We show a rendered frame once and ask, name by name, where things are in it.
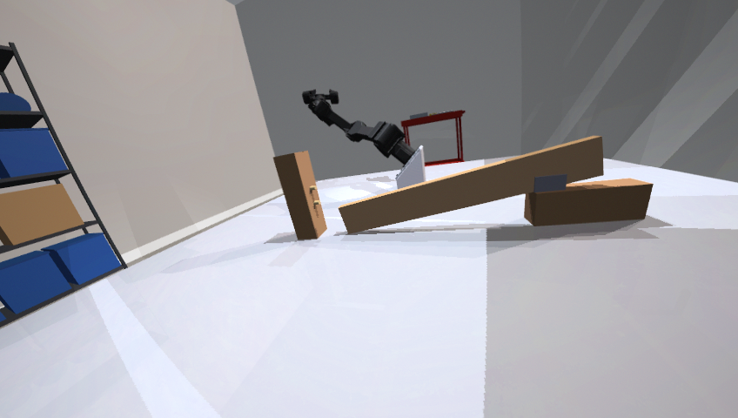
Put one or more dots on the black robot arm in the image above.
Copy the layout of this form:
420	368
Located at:
384	135

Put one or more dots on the long wooden bed rail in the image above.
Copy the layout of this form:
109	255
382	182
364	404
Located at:
580	160

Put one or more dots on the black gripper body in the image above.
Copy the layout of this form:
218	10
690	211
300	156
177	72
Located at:
333	96

